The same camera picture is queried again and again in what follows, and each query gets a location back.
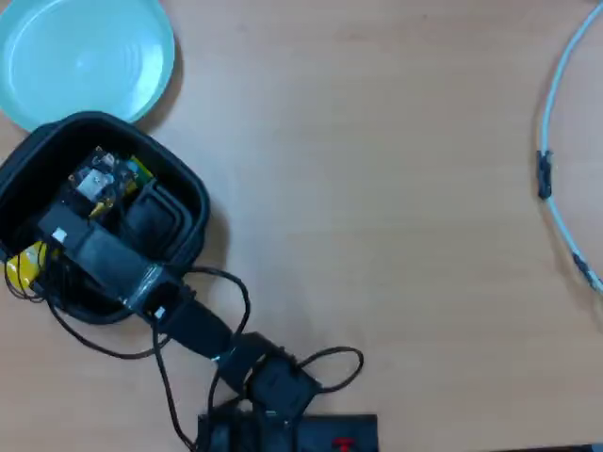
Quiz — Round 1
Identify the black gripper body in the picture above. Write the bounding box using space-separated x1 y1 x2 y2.
36 191 103 251

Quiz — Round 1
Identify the yellow instant coffee stick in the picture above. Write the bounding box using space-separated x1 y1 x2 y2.
3 155 157 289

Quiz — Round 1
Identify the black plastic bowl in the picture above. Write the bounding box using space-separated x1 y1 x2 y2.
0 110 212 325

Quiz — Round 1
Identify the teal plastic plate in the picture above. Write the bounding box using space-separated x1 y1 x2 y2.
0 0 177 133

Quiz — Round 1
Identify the black tape wrap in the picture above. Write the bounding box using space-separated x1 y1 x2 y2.
571 251 595 285

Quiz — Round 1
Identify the gripper-mounted camera circuit board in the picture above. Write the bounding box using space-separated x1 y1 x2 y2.
67 145 142 218

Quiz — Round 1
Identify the black camera cable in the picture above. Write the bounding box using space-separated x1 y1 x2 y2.
186 266 365 395

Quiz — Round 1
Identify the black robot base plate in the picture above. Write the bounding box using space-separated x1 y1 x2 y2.
197 399 381 452

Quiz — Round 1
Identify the black cable connector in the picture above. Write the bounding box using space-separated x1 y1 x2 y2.
535 149 554 201

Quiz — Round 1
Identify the white cable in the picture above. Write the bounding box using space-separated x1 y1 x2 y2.
538 2 603 296

